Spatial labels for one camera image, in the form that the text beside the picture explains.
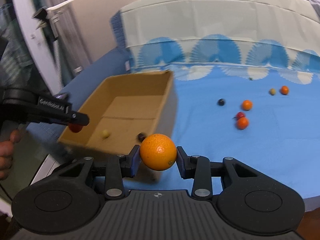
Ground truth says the large orange fruit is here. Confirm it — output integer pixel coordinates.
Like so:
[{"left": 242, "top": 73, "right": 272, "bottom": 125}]
[{"left": 139, "top": 134, "right": 177, "bottom": 171}]

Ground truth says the red cherry fruit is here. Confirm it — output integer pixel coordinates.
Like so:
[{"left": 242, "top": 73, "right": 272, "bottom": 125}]
[{"left": 68, "top": 124, "right": 83, "bottom": 133}]

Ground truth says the speckled orange fruit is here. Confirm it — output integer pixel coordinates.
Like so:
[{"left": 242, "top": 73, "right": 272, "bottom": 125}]
[{"left": 280, "top": 86, "right": 290, "bottom": 95}]

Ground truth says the person's left hand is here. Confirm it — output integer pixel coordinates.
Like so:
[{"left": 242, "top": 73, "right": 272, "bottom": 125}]
[{"left": 0, "top": 129, "right": 25, "bottom": 180}]

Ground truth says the dark purple fruit in box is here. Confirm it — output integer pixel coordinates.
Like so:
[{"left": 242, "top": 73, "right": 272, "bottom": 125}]
[{"left": 137, "top": 133, "right": 147, "bottom": 142}]

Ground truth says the yellow round fruit in box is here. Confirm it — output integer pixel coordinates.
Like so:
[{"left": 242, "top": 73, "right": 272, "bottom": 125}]
[{"left": 101, "top": 129, "right": 111, "bottom": 139}]

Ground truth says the brown cardboard box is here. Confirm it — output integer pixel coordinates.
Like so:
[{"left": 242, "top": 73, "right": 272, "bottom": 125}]
[{"left": 58, "top": 70, "right": 177, "bottom": 160}]

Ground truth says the blue sofa armrest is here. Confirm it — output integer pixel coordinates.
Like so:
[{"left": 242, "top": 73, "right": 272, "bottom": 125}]
[{"left": 23, "top": 48, "right": 131, "bottom": 163}]

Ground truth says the orange fruit near cherry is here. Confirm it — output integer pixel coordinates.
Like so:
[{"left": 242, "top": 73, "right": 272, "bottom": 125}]
[{"left": 236, "top": 117, "right": 249, "bottom": 130}]

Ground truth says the red cherry with stem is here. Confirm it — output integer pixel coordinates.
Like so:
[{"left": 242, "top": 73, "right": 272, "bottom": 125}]
[{"left": 234, "top": 112, "right": 246, "bottom": 120}]

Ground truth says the dark blue berry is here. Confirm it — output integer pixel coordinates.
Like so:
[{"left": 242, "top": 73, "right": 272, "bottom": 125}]
[{"left": 217, "top": 99, "right": 226, "bottom": 106}]

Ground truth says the orange fruit middle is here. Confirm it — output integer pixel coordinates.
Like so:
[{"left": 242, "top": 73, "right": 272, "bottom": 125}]
[{"left": 241, "top": 100, "right": 253, "bottom": 111}]

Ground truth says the olive green small fruit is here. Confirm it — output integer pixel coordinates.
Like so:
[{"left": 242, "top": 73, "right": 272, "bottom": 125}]
[{"left": 269, "top": 88, "right": 276, "bottom": 95}]

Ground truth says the white folded drying rack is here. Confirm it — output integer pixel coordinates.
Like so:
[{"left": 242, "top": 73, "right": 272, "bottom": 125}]
[{"left": 32, "top": 0, "right": 92, "bottom": 78}]

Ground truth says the blue white patterned sheet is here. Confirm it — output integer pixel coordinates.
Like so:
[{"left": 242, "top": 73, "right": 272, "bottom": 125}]
[{"left": 111, "top": 0, "right": 319, "bottom": 199}]

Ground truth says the white door frame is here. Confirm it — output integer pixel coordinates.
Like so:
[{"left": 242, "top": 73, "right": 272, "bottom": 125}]
[{"left": 12, "top": 0, "right": 61, "bottom": 94}]

